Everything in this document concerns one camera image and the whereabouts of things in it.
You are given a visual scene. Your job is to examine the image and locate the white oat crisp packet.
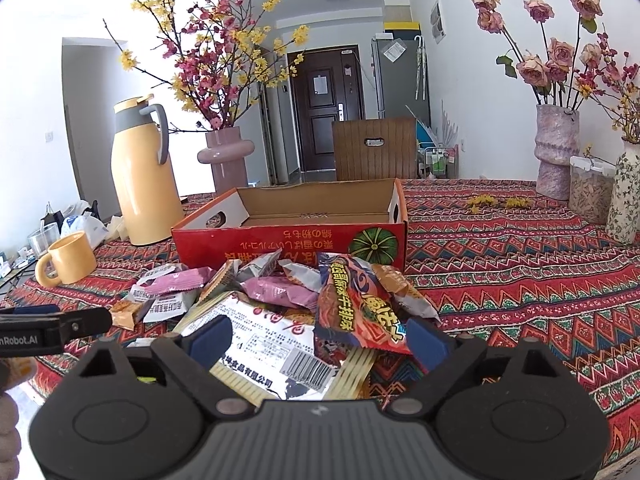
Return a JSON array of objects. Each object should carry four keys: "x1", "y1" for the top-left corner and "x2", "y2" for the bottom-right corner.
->
[{"x1": 134, "y1": 288, "x2": 200, "y2": 323}]

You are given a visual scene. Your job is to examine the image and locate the pink yellow blossom branches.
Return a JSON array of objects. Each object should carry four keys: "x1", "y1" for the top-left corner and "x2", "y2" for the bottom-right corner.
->
[{"x1": 114, "y1": 0, "x2": 310, "y2": 131}]

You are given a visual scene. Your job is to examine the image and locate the clear glass cup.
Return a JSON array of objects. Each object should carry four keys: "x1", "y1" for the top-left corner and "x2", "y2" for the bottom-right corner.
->
[{"x1": 28, "y1": 222, "x2": 60, "y2": 259}]

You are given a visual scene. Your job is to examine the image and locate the silver white snack packet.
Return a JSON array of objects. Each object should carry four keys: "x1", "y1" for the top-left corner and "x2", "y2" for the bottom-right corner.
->
[{"x1": 235, "y1": 249, "x2": 322, "y2": 292}]

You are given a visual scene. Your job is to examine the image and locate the textured pink tall vase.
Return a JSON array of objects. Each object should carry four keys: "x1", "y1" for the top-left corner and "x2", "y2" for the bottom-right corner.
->
[{"x1": 534, "y1": 104, "x2": 579, "y2": 202}]

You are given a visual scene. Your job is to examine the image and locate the clear jar with seeds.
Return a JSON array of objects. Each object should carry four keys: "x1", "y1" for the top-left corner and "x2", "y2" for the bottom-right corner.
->
[{"x1": 568, "y1": 156, "x2": 616, "y2": 226}]

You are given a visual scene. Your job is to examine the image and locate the grey refrigerator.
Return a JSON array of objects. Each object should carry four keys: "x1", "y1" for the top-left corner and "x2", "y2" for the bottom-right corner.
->
[{"x1": 371, "y1": 30, "x2": 431, "y2": 126}]

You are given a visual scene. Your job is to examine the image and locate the white plastic bag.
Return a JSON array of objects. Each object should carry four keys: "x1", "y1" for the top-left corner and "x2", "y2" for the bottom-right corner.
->
[{"x1": 60, "y1": 200, "x2": 108, "y2": 249}]

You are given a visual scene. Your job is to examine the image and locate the orange cracker packet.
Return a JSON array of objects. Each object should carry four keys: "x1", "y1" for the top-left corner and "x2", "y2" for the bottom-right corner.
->
[{"x1": 371, "y1": 263, "x2": 439, "y2": 322}]

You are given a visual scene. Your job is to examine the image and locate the small pink packet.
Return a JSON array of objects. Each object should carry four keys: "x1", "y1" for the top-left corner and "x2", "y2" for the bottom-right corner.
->
[{"x1": 241, "y1": 276, "x2": 319, "y2": 311}]

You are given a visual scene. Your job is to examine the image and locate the dried pink roses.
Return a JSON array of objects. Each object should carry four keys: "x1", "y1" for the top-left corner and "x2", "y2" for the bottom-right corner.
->
[{"x1": 470, "y1": 0, "x2": 640, "y2": 143}]

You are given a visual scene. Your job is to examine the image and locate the person left hand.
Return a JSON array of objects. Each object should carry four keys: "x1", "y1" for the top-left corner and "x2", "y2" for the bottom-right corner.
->
[{"x1": 0, "y1": 356, "x2": 37, "y2": 480}]

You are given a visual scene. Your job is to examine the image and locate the patterned red tablecloth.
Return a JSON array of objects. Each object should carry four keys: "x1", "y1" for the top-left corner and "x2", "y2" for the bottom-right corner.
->
[{"x1": 0, "y1": 176, "x2": 640, "y2": 470}]

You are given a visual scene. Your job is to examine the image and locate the yellow thermos jug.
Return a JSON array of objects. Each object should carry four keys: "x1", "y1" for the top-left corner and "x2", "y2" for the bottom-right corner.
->
[{"x1": 111, "y1": 96, "x2": 183, "y2": 246}]

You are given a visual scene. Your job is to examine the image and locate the brown wooden chair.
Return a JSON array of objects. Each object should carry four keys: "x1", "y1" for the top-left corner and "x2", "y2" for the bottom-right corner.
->
[{"x1": 332, "y1": 117, "x2": 418, "y2": 181}]

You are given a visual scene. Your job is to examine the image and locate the dark brown door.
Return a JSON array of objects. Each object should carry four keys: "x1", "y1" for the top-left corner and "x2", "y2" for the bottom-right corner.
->
[{"x1": 292, "y1": 44, "x2": 364, "y2": 171}]

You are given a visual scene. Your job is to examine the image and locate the small cracker packet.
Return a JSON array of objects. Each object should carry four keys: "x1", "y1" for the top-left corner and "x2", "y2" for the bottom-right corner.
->
[{"x1": 110, "y1": 299, "x2": 151, "y2": 332}]

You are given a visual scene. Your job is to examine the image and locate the large white striped snack bag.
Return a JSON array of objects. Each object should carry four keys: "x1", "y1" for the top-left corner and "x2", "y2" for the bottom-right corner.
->
[{"x1": 175, "y1": 292, "x2": 376, "y2": 405}]

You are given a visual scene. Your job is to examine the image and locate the pink snack packet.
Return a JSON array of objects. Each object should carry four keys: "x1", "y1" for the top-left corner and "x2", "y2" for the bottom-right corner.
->
[{"x1": 142, "y1": 266, "x2": 213, "y2": 296}]

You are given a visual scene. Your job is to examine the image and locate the floral white vase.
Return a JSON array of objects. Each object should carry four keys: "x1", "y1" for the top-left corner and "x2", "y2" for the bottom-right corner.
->
[{"x1": 605, "y1": 141, "x2": 639, "y2": 245}]

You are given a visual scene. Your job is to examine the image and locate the yellow ceramic mug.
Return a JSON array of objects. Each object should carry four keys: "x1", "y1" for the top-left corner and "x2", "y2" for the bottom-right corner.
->
[{"x1": 35, "y1": 231, "x2": 96, "y2": 288}]

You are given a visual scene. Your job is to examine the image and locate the fallen yellow petals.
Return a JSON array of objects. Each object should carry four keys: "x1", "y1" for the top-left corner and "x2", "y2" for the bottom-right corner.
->
[{"x1": 465, "y1": 194, "x2": 534, "y2": 214}]

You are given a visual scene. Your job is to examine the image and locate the red spicy snack bag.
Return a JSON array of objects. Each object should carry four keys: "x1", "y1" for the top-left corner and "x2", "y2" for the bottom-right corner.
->
[{"x1": 314, "y1": 252, "x2": 410, "y2": 354}]

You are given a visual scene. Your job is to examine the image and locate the red cardboard box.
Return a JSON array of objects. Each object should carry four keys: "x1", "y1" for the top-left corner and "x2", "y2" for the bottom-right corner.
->
[{"x1": 171, "y1": 179, "x2": 408, "y2": 270}]

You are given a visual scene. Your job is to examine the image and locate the pink ring vase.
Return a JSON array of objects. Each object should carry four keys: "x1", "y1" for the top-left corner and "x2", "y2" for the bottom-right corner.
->
[{"x1": 198, "y1": 127, "x2": 255, "y2": 194}]

